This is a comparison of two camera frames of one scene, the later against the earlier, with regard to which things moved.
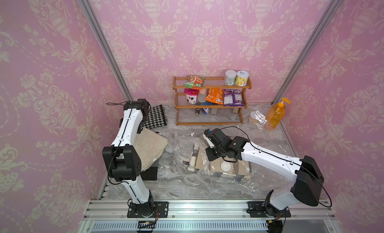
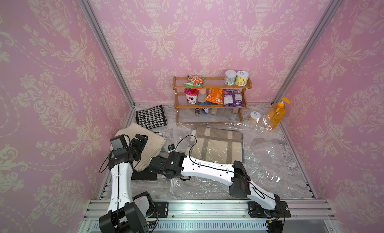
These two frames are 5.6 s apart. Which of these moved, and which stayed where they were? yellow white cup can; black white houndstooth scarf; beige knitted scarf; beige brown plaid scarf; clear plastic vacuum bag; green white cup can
Moved: clear plastic vacuum bag; beige brown plaid scarf
Stayed: beige knitted scarf; yellow white cup can; green white cup can; black white houndstooth scarf
